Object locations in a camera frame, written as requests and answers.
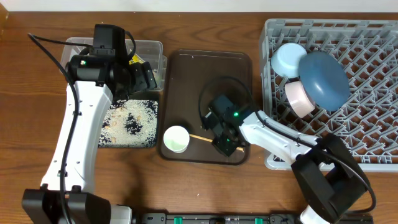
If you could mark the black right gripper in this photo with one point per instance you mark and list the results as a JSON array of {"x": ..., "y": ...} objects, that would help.
[{"x": 221, "y": 134}]

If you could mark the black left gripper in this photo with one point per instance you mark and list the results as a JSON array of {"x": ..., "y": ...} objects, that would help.
[{"x": 144, "y": 80}]

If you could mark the wooden chopstick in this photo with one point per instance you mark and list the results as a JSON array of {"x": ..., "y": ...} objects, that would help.
[{"x": 210, "y": 140}]

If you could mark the green snack wrapper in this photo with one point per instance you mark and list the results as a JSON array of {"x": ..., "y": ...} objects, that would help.
[{"x": 136, "y": 59}]

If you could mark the small white cup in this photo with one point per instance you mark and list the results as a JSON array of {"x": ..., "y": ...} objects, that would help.
[{"x": 176, "y": 139}]

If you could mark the white pink bowl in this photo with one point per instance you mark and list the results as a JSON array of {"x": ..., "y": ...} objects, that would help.
[{"x": 300, "y": 101}]

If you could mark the light blue bowl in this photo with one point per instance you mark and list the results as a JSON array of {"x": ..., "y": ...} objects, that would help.
[{"x": 285, "y": 61}]

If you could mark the dark blue bowl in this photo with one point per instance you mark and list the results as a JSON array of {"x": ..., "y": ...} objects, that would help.
[{"x": 324, "y": 79}]

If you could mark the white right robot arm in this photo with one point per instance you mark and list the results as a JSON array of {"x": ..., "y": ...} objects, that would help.
[{"x": 330, "y": 179}]

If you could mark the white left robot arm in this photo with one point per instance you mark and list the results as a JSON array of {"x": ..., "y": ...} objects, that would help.
[{"x": 66, "y": 193}]

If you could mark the black waste tray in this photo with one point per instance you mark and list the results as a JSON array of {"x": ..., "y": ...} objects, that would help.
[{"x": 154, "y": 105}]

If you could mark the grey dishwasher rack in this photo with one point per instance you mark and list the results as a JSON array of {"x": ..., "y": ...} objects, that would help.
[{"x": 367, "y": 50}]

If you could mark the clear plastic bin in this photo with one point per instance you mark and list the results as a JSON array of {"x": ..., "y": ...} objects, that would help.
[{"x": 148, "y": 50}]

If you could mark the spilled white rice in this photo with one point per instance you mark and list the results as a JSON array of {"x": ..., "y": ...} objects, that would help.
[{"x": 130, "y": 124}]

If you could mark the brown serving tray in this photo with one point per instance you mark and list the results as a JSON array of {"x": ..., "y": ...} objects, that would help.
[{"x": 194, "y": 78}]

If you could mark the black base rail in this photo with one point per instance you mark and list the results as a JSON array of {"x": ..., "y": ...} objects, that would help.
[{"x": 161, "y": 218}]

